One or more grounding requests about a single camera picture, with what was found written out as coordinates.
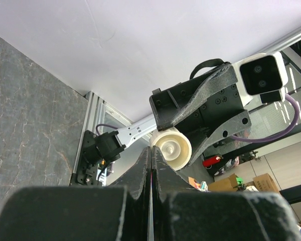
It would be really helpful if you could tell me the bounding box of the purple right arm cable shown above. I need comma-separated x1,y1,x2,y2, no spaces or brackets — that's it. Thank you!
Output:
230,94,300,144

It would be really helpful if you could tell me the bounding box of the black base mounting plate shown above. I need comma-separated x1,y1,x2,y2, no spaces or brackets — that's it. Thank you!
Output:
69,130,106,187

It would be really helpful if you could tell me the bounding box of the red fire extinguisher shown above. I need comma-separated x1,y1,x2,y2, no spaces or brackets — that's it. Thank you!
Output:
202,155,223,168

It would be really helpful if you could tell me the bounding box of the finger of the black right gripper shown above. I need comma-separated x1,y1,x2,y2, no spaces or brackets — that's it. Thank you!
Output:
181,110,251,171
156,63,237,131

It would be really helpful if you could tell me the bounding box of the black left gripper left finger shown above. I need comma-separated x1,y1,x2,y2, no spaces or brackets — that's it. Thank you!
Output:
0,147,151,240

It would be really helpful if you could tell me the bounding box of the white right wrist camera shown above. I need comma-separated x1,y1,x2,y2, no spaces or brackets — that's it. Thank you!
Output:
232,51,288,106

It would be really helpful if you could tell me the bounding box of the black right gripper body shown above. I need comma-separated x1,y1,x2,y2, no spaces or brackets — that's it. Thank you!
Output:
148,65,249,138

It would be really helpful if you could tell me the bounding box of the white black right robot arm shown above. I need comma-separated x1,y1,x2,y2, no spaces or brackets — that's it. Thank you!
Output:
81,59,251,170

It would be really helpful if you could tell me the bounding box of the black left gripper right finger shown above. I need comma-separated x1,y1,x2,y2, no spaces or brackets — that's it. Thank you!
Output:
152,147,301,240

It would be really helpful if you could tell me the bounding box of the cream notched bottle cap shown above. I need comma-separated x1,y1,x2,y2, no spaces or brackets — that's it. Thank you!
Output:
149,127,192,171

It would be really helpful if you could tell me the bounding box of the cardboard box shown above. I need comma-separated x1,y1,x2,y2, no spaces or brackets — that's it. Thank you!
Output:
253,173,279,193

